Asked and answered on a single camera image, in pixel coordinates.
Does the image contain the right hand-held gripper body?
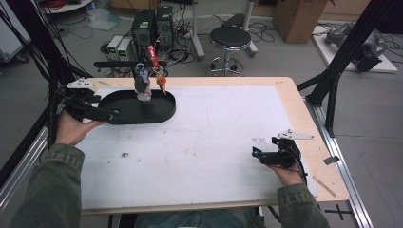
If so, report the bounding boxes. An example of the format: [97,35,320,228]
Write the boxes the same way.
[267,128,315,169]

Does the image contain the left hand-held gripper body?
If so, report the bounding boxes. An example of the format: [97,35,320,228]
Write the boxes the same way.
[61,78,103,123]

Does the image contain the dark green white plush keychain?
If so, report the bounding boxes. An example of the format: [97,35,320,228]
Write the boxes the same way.
[133,62,153,103]

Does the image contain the black hanger stand with tray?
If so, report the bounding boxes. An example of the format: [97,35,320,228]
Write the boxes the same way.
[93,60,177,125]

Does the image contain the red strap figure keychain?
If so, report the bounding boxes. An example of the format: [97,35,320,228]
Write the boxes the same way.
[146,45,168,96]

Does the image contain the person's right hand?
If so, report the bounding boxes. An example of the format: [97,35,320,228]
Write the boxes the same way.
[268,162,304,188]

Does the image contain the person's left hand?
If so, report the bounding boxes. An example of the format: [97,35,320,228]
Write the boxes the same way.
[56,109,104,147]

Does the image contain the small dark grey plate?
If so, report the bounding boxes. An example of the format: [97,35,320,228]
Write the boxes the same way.
[322,155,340,166]

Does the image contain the thin wooden stick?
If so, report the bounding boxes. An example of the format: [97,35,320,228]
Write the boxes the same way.
[313,176,336,198]

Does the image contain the white foam mat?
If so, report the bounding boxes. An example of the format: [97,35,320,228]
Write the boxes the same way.
[77,85,319,211]

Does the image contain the white power supply unit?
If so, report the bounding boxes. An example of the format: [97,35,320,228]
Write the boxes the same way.
[117,37,133,62]
[106,34,124,61]

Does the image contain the clear plastic bag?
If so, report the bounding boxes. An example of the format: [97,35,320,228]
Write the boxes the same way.
[86,7,123,32]

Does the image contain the black computer tower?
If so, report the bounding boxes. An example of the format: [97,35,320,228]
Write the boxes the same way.
[154,6,175,50]
[130,9,157,53]

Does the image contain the person's blue jeans legs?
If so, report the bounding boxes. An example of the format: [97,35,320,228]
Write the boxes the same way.
[134,206,268,228]

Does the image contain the white cabinet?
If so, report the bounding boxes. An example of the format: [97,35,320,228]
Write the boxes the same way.
[0,0,32,64]

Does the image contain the white round table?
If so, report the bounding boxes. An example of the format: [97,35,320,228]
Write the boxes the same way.
[40,0,95,14]

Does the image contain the white floor board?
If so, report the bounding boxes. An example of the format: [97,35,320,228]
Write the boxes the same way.
[311,25,399,74]

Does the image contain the black round stool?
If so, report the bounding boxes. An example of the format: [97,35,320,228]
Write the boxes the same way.
[206,26,253,77]

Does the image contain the white table leg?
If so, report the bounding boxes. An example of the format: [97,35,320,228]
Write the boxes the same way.
[242,0,259,59]
[189,0,206,62]

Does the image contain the grey black machine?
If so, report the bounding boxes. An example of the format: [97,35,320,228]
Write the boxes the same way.
[324,22,387,73]

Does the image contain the brown cardboard box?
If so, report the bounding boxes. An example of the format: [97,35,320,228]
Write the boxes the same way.
[272,0,336,45]

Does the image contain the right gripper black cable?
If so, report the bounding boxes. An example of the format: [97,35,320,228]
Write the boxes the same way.
[292,144,309,186]

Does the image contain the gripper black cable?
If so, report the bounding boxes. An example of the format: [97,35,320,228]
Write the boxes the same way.
[47,88,69,150]
[292,144,309,186]

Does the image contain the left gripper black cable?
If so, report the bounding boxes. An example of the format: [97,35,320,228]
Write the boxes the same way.
[47,88,69,150]

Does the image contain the aluminium rail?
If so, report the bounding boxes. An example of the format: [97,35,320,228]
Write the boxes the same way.
[0,125,57,212]
[304,97,375,228]

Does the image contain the black metal frame strut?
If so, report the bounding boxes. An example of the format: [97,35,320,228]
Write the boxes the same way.
[297,0,403,138]
[0,0,93,189]

